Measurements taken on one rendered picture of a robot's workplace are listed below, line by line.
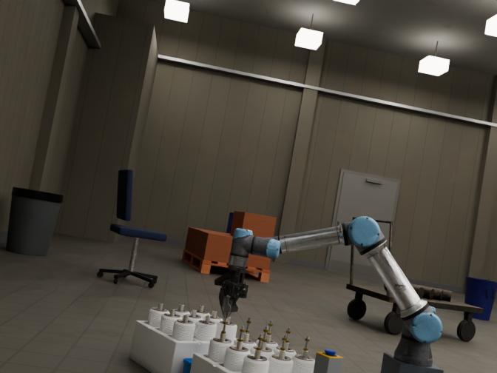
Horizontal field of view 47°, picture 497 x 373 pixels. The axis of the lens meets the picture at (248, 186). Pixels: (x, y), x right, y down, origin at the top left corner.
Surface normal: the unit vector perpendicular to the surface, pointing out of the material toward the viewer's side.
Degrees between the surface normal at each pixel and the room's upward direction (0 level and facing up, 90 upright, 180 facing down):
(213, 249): 90
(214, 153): 90
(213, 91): 90
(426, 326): 96
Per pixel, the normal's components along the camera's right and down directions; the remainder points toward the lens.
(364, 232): -0.20, -0.19
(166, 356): -0.78, -0.17
